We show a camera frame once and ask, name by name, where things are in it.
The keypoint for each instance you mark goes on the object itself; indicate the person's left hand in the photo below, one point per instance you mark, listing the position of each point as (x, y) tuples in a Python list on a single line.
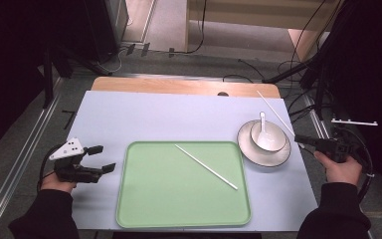
[(56, 186)]

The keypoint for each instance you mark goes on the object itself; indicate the black metal stand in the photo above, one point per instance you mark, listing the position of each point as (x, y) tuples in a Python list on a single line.
[(318, 66), (48, 76)]

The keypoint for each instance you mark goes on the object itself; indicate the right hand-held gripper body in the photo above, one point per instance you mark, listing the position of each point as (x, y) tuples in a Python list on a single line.
[(343, 147)]

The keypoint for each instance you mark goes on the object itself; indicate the green tray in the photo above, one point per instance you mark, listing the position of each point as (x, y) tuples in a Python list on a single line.
[(165, 199)]

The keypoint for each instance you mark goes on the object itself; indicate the white plate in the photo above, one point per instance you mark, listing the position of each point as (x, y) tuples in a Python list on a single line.
[(248, 149)]

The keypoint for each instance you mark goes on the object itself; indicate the pale table cover sheet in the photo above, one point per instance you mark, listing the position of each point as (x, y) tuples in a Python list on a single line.
[(165, 116)]

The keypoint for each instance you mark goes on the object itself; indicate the white bowl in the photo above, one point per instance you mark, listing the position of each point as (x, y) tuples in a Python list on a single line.
[(277, 136)]

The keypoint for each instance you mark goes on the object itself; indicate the metal floor rail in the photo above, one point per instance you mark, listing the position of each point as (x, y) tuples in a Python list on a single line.
[(318, 126), (16, 166)]

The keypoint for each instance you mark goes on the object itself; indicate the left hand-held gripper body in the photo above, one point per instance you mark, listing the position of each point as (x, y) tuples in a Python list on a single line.
[(67, 151)]

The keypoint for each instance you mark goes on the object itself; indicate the white spoon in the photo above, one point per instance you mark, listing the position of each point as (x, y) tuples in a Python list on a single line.
[(263, 137)]

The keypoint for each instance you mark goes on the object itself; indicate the wooden furniture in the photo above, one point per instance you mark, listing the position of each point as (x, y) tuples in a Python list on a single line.
[(262, 13)]

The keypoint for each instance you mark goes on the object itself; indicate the person's right hand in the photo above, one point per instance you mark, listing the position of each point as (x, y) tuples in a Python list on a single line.
[(343, 171)]

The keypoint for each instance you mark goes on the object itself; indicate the white chopstick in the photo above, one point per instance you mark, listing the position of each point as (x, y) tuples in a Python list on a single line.
[(207, 168), (275, 113)]

